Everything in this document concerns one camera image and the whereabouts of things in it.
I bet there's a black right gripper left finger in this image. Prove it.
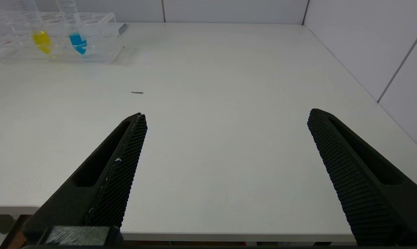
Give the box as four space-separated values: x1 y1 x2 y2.
23 112 148 232

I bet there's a test tube with blue pigment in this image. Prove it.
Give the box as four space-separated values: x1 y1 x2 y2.
56 0 88 55

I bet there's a clear acrylic test tube rack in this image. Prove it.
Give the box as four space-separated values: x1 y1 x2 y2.
0 11 124 64

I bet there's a test tube with yellow pigment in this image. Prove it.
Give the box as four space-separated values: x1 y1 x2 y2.
12 0 53 55

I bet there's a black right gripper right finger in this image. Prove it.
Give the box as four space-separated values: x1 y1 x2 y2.
307 108 417 246

